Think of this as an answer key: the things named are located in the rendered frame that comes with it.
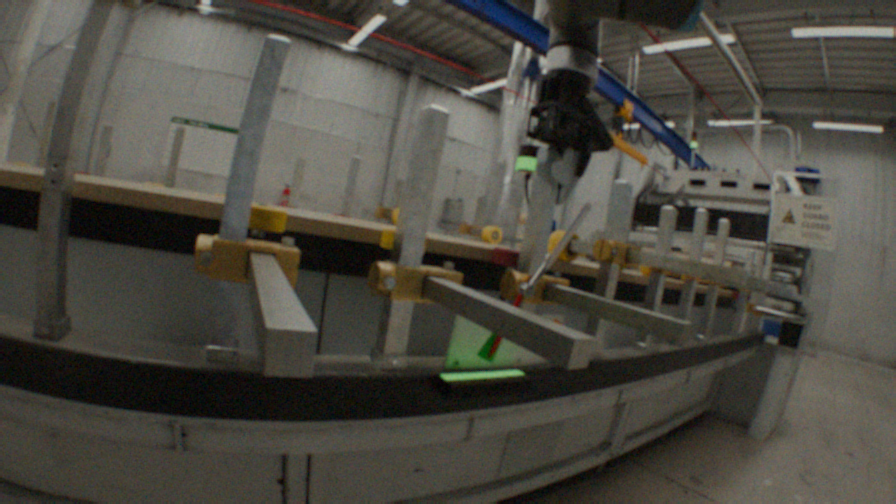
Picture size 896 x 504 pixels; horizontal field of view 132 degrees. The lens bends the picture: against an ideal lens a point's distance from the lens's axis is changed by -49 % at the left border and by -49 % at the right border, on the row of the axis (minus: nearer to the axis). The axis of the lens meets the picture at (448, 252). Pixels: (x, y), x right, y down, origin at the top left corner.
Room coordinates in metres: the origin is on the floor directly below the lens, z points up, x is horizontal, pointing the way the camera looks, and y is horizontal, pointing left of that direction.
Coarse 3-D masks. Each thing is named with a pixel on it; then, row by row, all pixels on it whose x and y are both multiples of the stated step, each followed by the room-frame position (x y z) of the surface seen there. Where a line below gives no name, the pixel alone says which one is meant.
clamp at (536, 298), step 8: (512, 272) 0.68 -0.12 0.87; (504, 280) 0.69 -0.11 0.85; (512, 280) 0.67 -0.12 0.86; (520, 280) 0.66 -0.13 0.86; (528, 280) 0.67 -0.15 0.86; (544, 280) 0.69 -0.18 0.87; (552, 280) 0.70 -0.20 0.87; (560, 280) 0.71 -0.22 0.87; (504, 288) 0.68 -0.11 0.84; (512, 288) 0.67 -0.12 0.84; (536, 288) 0.68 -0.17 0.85; (544, 288) 0.69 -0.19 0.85; (504, 296) 0.68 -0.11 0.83; (512, 296) 0.66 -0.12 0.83; (536, 296) 0.68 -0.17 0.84; (552, 304) 0.71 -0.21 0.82
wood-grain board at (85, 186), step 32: (96, 192) 0.43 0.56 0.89; (128, 192) 0.46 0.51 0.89; (160, 192) 0.52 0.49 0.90; (192, 192) 0.99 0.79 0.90; (288, 224) 0.61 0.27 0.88; (320, 224) 0.64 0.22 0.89; (352, 224) 0.68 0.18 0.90; (384, 224) 1.48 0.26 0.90; (480, 256) 0.82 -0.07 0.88; (672, 288) 1.31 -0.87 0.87; (704, 288) 1.50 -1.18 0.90
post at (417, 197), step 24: (432, 120) 0.55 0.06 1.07; (432, 144) 0.56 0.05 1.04; (408, 168) 0.57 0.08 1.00; (432, 168) 0.56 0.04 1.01; (408, 192) 0.56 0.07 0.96; (432, 192) 0.56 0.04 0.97; (408, 216) 0.55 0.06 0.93; (408, 240) 0.55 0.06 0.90; (408, 264) 0.55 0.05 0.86; (384, 312) 0.57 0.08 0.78; (408, 312) 0.56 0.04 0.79; (384, 336) 0.55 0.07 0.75
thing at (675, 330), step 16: (496, 272) 0.82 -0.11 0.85; (560, 288) 0.66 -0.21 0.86; (560, 304) 0.66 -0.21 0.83; (576, 304) 0.63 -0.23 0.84; (592, 304) 0.60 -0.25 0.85; (608, 304) 0.57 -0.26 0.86; (624, 304) 0.56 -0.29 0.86; (608, 320) 0.56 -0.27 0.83; (624, 320) 0.54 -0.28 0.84; (640, 320) 0.52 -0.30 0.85; (656, 320) 0.49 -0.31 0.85; (672, 320) 0.47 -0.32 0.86; (656, 336) 0.49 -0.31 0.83; (672, 336) 0.47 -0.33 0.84; (688, 336) 0.47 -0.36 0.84
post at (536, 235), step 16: (544, 160) 0.69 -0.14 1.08; (544, 192) 0.68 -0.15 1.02; (528, 208) 0.71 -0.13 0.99; (544, 208) 0.68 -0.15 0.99; (528, 224) 0.70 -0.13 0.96; (544, 224) 0.69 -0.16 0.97; (528, 240) 0.69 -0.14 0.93; (544, 240) 0.69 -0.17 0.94; (528, 256) 0.69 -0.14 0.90; (544, 256) 0.69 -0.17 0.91; (528, 272) 0.68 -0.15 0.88; (512, 304) 0.70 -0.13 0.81; (528, 304) 0.69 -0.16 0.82
